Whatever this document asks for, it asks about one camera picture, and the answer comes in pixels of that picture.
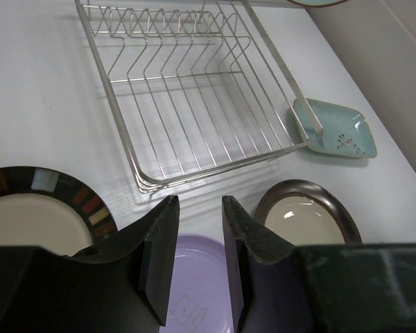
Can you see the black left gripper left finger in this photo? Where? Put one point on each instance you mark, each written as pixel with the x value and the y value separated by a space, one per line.
pixel 130 272

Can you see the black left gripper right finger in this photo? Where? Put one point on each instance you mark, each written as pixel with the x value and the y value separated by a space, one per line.
pixel 260 271

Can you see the brown rimmed cream plate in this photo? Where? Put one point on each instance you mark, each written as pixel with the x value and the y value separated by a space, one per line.
pixel 305 213

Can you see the teal rectangular ceramic plate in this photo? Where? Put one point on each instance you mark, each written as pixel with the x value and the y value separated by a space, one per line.
pixel 346 132

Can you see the purple plastic plate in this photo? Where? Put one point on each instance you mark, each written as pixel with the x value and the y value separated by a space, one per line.
pixel 199 300

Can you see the black mosaic rimmed plate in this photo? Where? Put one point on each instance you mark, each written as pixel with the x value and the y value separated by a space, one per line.
pixel 51 209

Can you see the metal wire dish rack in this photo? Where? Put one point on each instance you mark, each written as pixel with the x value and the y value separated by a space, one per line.
pixel 196 88

